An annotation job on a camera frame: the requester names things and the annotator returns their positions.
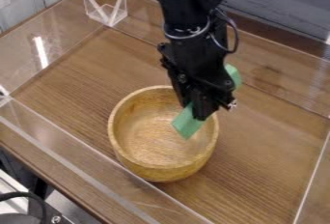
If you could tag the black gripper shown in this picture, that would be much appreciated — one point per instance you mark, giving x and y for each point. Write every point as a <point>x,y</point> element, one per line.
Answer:
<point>193,59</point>

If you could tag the green rectangular block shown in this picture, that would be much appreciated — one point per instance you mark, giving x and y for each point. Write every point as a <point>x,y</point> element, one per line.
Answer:
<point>184,123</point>

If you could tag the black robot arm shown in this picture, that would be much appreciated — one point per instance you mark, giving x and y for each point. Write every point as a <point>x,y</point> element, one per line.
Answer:
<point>185,15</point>

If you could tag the light wooden bowl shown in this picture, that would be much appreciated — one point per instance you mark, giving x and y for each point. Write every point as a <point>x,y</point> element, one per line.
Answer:
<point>147,144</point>

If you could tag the clear acrylic corner bracket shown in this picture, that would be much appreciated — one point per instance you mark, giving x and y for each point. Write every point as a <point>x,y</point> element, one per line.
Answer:
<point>107,14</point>

